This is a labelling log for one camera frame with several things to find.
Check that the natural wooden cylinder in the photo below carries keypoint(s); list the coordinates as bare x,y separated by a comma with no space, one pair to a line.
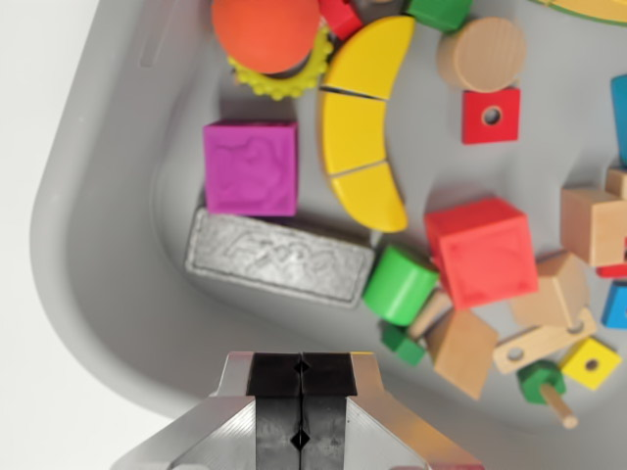
482,54

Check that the red cube with hole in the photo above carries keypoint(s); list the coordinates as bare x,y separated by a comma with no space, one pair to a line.
612,271

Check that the blue cube with hole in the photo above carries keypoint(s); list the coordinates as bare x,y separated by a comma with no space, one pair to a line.
617,306

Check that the grey plastic bin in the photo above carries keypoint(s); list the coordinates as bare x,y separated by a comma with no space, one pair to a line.
122,220

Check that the green wooden cylinder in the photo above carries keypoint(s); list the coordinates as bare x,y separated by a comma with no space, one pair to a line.
397,286

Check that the yellow wooden sliced banana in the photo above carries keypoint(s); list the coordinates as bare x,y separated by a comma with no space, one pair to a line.
357,132

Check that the small green wooden cube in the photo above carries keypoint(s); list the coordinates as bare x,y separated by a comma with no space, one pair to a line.
404,345

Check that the yellow cube with hole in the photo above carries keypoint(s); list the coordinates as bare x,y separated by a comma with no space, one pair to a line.
605,357

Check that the orange foam ball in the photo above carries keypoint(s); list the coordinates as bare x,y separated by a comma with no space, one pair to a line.
264,34

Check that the red embossed rubber cube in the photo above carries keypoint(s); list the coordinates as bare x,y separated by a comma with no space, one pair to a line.
482,254

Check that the natural wooden peg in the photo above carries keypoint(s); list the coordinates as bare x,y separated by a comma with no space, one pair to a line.
428,313
563,413

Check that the magenta embossed rubber cube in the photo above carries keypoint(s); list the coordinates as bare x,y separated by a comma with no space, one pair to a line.
250,169

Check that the natural wooden block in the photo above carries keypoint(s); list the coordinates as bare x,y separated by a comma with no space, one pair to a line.
460,352
618,182
593,225
553,294

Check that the silver embossed rectangular block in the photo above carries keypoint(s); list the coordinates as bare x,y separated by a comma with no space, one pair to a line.
274,257

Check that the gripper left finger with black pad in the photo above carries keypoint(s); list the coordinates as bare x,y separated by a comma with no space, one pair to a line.
245,431

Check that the red square with hole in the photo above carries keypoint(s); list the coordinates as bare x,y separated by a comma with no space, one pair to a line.
472,129

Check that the wooden strip with holes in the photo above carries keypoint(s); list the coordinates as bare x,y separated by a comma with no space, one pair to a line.
548,343

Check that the green wooden hex nut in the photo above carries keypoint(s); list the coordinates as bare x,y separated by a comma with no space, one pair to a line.
531,382

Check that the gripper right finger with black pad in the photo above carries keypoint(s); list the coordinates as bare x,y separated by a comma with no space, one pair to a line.
352,431

